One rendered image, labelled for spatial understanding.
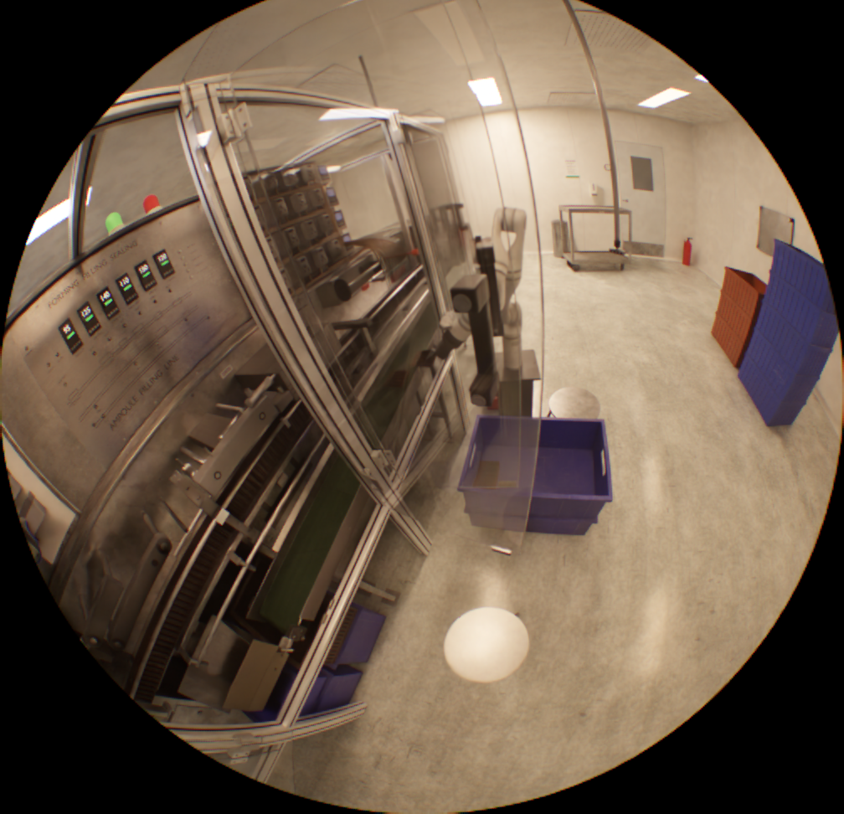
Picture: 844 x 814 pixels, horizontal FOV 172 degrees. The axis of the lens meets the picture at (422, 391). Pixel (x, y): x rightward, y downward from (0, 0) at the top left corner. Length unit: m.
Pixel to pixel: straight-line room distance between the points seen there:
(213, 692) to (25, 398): 0.93
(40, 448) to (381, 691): 1.52
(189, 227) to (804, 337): 3.21
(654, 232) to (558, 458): 5.03
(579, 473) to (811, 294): 2.04
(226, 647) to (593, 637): 1.34
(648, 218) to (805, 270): 3.85
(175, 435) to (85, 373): 0.36
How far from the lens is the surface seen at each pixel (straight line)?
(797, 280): 2.53
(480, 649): 1.14
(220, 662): 0.99
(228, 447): 0.70
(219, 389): 1.03
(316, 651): 0.94
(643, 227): 5.78
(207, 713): 1.38
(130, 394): 1.01
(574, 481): 1.37
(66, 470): 1.04
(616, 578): 1.50
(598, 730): 1.57
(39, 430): 1.03
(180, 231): 1.14
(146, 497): 1.00
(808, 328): 2.45
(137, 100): 0.61
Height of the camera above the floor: 1.39
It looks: 39 degrees down
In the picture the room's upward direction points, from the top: 18 degrees counter-clockwise
